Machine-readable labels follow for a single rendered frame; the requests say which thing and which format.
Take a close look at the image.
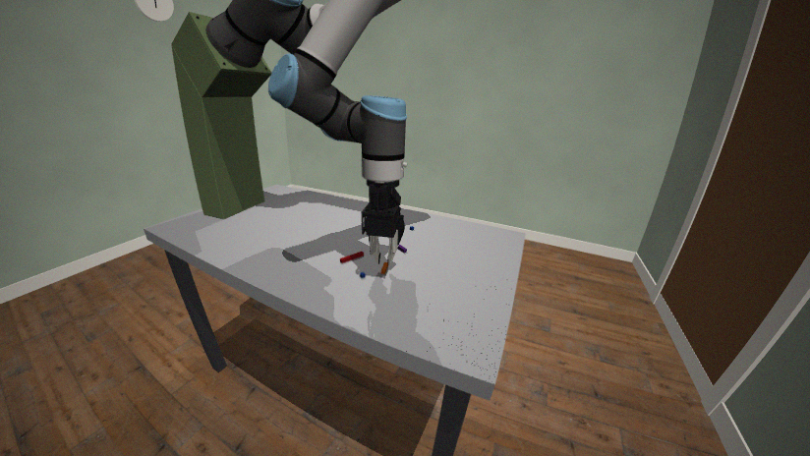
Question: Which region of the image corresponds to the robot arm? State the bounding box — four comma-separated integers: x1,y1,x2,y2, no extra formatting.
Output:
205,0,407,184

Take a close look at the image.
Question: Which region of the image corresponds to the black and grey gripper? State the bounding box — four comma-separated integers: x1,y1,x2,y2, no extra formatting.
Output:
362,180,405,265

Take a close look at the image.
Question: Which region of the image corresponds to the red rod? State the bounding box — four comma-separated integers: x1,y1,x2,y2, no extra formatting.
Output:
340,252,364,263

